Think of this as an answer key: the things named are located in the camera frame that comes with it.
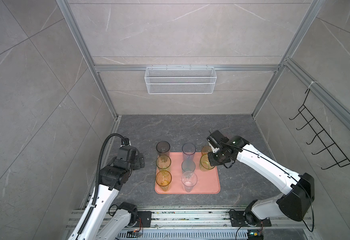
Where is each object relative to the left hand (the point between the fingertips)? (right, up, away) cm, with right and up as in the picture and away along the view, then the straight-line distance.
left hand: (131, 154), depth 73 cm
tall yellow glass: (+16, -13, +1) cm, 20 cm away
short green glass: (+37, -5, 0) cm, 37 cm away
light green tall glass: (+15, -7, +13) cm, 21 cm away
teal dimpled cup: (+29, -9, +13) cm, 33 cm away
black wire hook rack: (+90, +1, -13) cm, 91 cm away
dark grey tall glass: (+15, +2, +11) cm, 18 cm away
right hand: (+42, -4, +6) cm, 42 cm away
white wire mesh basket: (+23, +46, +27) cm, 58 cm away
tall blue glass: (+30, 0, +12) cm, 32 cm away
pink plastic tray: (+42, -19, +15) cm, 48 cm away
